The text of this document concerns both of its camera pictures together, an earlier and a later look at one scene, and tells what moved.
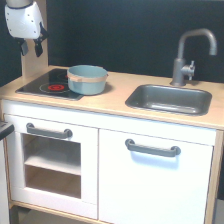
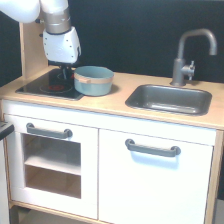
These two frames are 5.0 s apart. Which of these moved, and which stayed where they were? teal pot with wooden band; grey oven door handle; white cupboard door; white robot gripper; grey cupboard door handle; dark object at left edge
Moved: white robot gripper; teal pot with wooden band
Stayed: dark object at left edge; grey cupboard door handle; white cupboard door; grey oven door handle
